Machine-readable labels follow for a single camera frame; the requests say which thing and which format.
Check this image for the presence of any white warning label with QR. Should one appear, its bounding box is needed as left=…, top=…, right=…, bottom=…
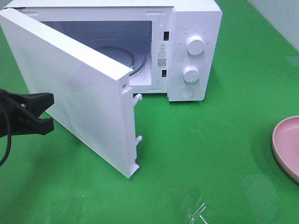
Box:
left=154, top=41, right=169, bottom=69

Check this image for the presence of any round white door release button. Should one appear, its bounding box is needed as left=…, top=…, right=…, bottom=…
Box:
left=180, top=87, right=194, bottom=98

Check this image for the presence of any glass microwave turntable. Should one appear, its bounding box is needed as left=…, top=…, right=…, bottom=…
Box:
left=95, top=45, right=148, bottom=77

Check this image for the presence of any pink plate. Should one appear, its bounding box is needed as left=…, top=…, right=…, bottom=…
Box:
left=272, top=116, right=299, bottom=182

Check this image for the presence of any white microwave knob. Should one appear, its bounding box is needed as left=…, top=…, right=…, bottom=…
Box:
left=183, top=65, right=199, bottom=83
left=186, top=35, right=205, bottom=56

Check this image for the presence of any white microwave oven body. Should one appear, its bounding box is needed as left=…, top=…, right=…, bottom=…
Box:
left=3, top=0, right=222, bottom=101

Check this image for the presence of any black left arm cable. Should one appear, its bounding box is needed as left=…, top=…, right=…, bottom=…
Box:
left=0, top=89, right=12, bottom=167

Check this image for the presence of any white microwave door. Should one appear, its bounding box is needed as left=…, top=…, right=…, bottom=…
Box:
left=0, top=8, right=142, bottom=178

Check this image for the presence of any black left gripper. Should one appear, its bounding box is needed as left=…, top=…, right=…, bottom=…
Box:
left=0, top=89, right=54, bottom=137

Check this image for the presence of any clear tape patch on table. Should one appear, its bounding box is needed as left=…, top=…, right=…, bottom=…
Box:
left=171, top=186, right=211, bottom=224

